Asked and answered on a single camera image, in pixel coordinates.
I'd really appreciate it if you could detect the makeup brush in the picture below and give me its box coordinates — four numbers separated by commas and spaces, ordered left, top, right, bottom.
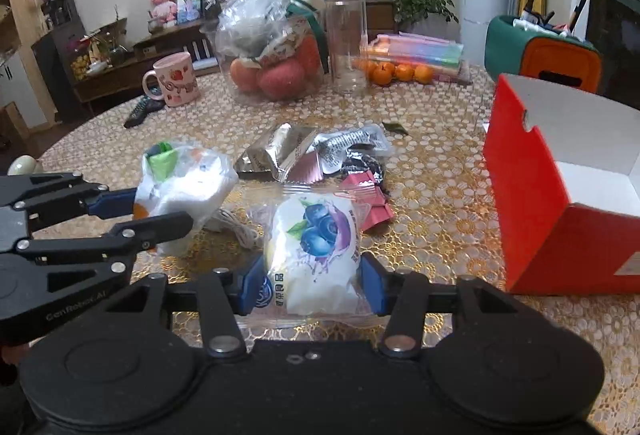
570, 0, 595, 31

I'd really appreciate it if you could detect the dark wooden TV cabinet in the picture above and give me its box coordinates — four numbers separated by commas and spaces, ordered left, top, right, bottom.
72, 0, 401, 116

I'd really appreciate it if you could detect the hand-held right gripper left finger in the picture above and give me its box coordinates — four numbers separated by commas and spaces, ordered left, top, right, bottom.
107, 257, 273, 358

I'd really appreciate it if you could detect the tangerine with stem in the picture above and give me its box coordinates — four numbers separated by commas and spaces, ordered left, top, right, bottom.
371, 62, 397, 87

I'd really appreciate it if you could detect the pink foil packet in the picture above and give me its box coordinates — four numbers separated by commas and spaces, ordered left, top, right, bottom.
287, 150, 326, 184

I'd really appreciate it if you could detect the large red apple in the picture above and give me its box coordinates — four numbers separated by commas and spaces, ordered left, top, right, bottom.
257, 60, 308, 101

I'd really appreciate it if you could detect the brown silver foil packet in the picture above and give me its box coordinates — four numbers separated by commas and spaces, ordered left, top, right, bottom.
235, 122, 321, 183

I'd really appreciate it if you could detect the white cable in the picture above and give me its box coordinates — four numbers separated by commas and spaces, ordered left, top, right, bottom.
207, 208, 263, 248

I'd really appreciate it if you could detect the desktop with gold floral cover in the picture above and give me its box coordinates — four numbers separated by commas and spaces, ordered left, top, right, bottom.
37, 60, 640, 366

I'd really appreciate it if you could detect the pink plush toy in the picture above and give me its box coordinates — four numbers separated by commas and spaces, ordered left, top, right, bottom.
146, 0, 179, 28

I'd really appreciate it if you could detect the printed gift bag green ribbon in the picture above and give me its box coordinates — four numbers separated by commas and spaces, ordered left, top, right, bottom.
260, 0, 333, 76

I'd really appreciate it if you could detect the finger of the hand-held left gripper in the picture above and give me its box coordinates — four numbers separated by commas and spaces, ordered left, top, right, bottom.
16, 212, 194, 274
0, 172, 140, 232

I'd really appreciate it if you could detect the black remote control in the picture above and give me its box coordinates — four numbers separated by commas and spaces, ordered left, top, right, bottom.
123, 96, 166, 129

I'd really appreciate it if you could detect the clear glass jar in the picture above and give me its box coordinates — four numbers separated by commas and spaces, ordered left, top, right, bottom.
325, 0, 369, 97

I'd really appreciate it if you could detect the pink strawberry mug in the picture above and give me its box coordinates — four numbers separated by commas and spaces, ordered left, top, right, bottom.
142, 52, 201, 108

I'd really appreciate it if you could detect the clear plastic bag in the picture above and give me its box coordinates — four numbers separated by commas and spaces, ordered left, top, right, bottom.
202, 0, 328, 103

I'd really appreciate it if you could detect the dark wooden side cabinet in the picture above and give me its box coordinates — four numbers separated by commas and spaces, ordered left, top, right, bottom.
31, 0, 91, 121

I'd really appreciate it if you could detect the red cardboard box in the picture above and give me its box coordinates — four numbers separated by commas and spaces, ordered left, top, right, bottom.
482, 72, 640, 296

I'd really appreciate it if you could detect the blueberry print bread packet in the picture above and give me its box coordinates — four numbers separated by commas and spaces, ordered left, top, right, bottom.
247, 185, 381, 328

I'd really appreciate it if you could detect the white round object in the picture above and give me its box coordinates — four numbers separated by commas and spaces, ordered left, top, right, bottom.
7, 156, 37, 176

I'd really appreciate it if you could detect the green orange desk organizer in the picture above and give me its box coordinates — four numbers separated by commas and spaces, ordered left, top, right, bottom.
484, 14, 603, 93

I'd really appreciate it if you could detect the white plastic bag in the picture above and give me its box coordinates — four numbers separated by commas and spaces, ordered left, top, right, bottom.
134, 141, 240, 256

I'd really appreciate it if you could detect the silver printed sachet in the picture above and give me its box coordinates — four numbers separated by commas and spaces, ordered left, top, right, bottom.
312, 125, 393, 176

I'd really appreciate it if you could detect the dark patterned packet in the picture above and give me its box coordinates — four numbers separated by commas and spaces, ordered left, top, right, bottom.
340, 152, 386, 188

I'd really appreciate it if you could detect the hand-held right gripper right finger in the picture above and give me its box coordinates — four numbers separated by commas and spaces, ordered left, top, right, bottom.
359, 252, 526, 358

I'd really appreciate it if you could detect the white tube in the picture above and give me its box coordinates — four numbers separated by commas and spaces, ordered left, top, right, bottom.
512, 18, 571, 38

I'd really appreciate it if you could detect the red foil packet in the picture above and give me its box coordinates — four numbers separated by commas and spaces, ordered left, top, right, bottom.
350, 188, 396, 233
340, 171, 378, 196

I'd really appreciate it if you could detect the pastel pen case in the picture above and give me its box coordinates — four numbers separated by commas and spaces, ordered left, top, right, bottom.
360, 32, 466, 81

